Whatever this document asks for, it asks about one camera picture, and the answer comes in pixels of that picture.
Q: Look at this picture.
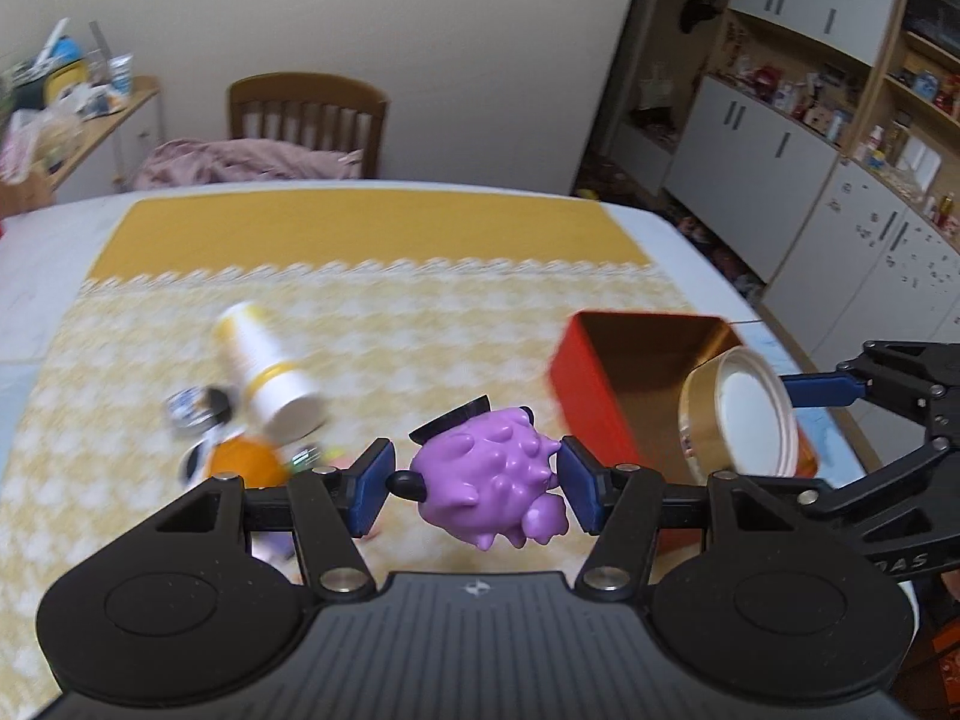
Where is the orange ball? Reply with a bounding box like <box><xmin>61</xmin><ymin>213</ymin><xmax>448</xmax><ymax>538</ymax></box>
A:
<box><xmin>206</xmin><ymin>436</ymin><xmax>291</xmax><ymax>489</ymax></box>

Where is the gold rimmed round lid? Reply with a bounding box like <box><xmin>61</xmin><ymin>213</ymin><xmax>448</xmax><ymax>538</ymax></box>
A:
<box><xmin>679</xmin><ymin>346</ymin><xmax>799</xmax><ymax>484</ymax></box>

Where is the purple spiky toy figure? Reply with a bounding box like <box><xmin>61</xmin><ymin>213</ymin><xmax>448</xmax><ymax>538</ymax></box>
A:
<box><xmin>386</xmin><ymin>395</ymin><xmax>569</xmax><ymax>551</ymax></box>

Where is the white yellow cylindrical bottle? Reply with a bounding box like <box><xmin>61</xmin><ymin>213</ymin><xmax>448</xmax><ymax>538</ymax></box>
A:
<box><xmin>213</xmin><ymin>301</ymin><xmax>325</xmax><ymax>445</ymax></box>

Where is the red metal tin box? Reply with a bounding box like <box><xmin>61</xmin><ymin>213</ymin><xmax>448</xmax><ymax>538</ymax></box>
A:
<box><xmin>548</xmin><ymin>308</ymin><xmax>824</xmax><ymax>556</ymax></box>

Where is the black key fob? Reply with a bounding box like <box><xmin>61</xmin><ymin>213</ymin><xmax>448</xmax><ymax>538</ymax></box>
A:
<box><xmin>203</xmin><ymin>387</ymin><xmax>235</xmax><ymax>424</ymax></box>

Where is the small silver blue packet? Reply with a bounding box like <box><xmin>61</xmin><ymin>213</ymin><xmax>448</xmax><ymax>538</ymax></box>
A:
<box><xmin>164</xmin><ymin>387</ymin><xmax>212</xmax><ymax>436</ymax></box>

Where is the yellow houndstooth table runner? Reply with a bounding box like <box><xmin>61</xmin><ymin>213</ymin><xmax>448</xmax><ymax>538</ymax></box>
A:
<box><xmin>2</xmin><ymin>185</ymin><xmax>752</xmax><ymax>718</ymax></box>

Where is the pink cloth on chair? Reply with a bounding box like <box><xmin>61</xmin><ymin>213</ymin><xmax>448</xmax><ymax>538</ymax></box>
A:
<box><xmin>132</xmin><ymin>138</ymin><xmax>364</xmax><ymax>190</ymax></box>

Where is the wooden chair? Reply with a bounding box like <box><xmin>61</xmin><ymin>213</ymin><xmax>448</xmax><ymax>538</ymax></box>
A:
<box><xmin>226</xmin><ymin>71</ymin><xmax>391</xmax><ymax>179</ymax></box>

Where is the white side cabinet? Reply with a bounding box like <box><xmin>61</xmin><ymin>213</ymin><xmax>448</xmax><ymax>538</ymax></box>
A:
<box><xmin>0</xmin><ymin>73</ymin><xmax>163</xmax><ymax>220</ymax></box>

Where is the clutter pile on cabinet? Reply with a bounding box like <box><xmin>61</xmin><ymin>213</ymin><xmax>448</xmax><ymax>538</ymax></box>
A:
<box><xmin>2</xmin><ymin>18</ymin><xmax>135</xmax><ymax>184</ymax></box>

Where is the white wall cabinet unit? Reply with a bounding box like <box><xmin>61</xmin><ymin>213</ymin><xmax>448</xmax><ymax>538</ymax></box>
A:
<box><xmin>598</xmin><ymin>0</ymin><xmax>960</xmax><ymax>350</ymax></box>

